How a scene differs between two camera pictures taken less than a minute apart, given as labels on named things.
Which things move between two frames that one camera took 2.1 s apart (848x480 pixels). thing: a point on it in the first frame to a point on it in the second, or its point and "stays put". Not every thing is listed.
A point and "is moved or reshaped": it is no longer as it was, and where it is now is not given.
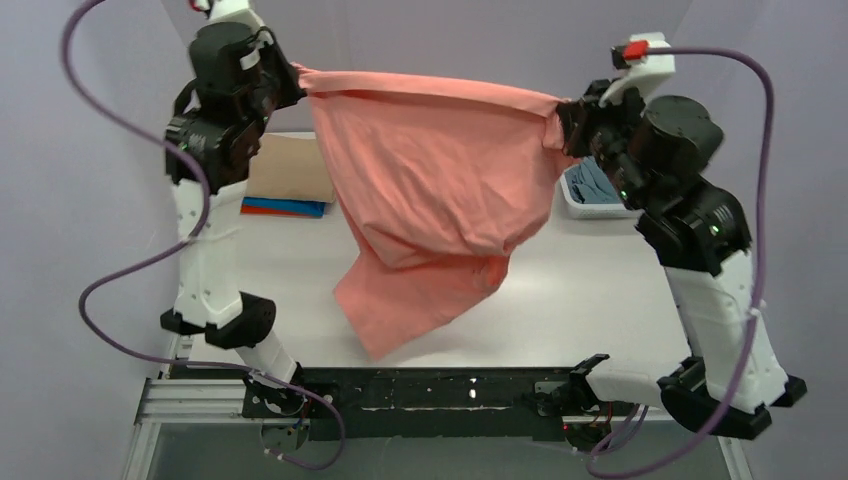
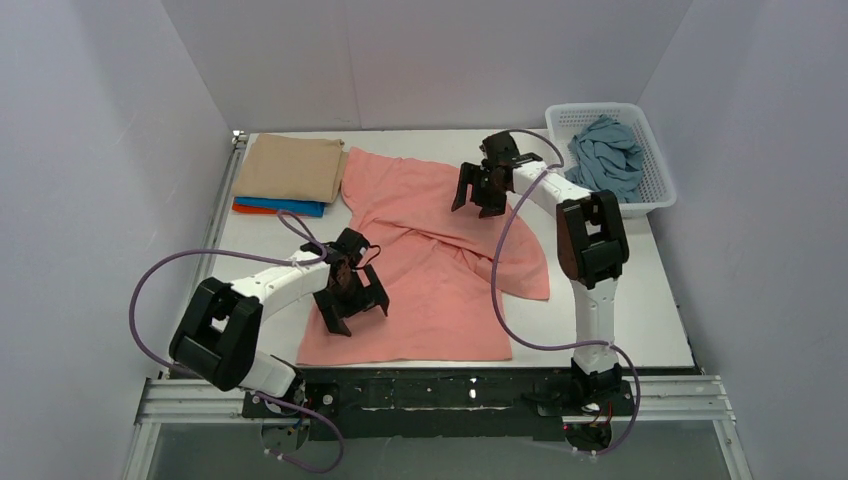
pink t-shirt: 440,187 is moved or reshaped
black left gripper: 284,82 to 354,296
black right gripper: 577,125 to 483,183
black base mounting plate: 432,403 stays put
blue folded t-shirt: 295,205 stays put
